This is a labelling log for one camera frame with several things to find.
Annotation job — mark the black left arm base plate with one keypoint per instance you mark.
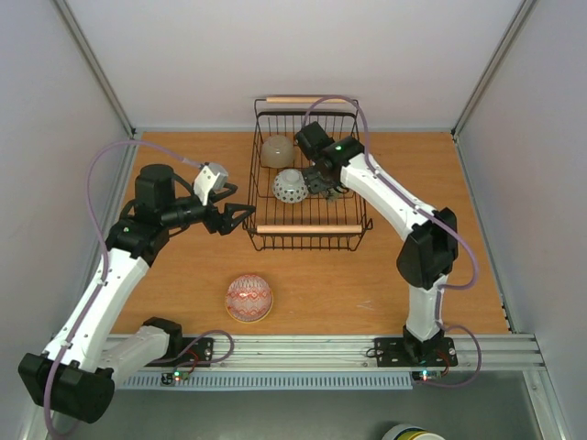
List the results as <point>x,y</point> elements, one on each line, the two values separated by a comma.
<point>199,352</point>

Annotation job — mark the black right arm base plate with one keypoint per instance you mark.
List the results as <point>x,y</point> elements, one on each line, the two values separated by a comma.
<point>396,352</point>

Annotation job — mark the beige leaf pattern bowl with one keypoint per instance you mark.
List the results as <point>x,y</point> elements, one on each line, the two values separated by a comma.
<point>277,152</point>

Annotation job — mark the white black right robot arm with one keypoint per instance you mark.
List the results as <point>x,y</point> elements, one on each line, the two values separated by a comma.
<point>429,247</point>

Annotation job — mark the white yellow blue container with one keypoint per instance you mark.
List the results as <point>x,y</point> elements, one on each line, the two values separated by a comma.
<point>406,431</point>

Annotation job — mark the red diamond pattern bowl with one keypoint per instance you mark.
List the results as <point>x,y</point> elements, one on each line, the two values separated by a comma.
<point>289,186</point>

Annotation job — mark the left small circuit board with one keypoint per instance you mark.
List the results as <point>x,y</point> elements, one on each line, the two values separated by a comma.
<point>173,378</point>

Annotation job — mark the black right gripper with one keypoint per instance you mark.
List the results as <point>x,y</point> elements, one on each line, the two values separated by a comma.
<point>315,179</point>

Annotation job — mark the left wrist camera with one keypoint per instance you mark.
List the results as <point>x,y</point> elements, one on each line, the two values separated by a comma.
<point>211,178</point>

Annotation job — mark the small circuit board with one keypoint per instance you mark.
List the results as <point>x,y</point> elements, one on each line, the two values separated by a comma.
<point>173,378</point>
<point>426,375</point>

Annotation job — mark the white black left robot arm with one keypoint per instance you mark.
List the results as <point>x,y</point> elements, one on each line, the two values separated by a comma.
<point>75,375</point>

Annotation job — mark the black wire dish rack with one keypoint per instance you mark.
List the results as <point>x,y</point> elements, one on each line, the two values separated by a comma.
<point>334,220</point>

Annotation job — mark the right small circuit board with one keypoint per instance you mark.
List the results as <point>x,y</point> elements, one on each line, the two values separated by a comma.
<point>426,375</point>

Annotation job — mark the slotted grey cable duct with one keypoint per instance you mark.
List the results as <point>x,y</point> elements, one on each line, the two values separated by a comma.
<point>275,381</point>

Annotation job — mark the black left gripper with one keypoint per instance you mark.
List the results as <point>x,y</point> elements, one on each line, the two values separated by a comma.
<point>226,224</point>

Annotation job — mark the red zigzag pattern bowl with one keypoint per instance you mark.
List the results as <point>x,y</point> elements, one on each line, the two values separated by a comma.
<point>249,299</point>

